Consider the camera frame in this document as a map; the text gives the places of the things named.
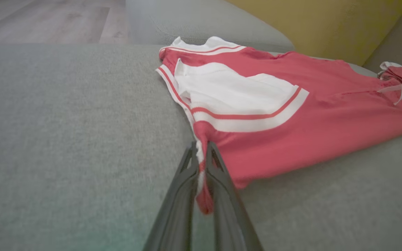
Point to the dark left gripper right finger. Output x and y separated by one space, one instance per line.
229 209

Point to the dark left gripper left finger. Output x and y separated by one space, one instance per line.
176 209

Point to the red white basketball jersey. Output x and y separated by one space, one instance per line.
291 115

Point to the yellow sofa backrest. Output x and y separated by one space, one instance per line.
326 24

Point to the large grey sofa seat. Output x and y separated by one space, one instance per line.
65 139

